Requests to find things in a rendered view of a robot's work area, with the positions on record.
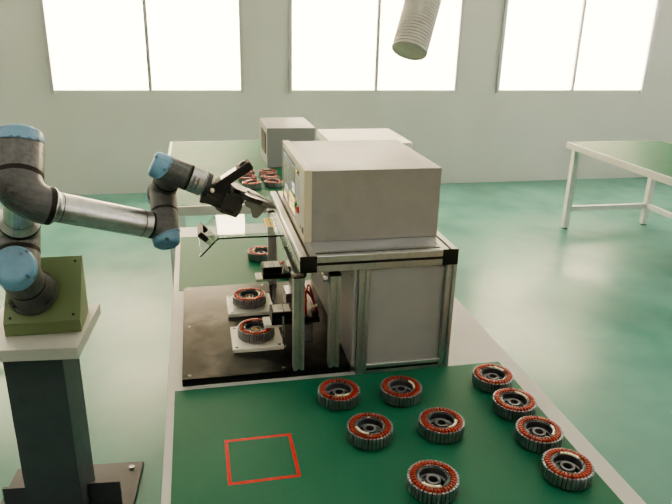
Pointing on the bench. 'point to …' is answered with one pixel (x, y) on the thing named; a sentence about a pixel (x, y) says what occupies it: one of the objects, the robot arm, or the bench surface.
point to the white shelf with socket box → (361, 135)
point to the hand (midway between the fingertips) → (272, 203)
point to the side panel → (404, 318)
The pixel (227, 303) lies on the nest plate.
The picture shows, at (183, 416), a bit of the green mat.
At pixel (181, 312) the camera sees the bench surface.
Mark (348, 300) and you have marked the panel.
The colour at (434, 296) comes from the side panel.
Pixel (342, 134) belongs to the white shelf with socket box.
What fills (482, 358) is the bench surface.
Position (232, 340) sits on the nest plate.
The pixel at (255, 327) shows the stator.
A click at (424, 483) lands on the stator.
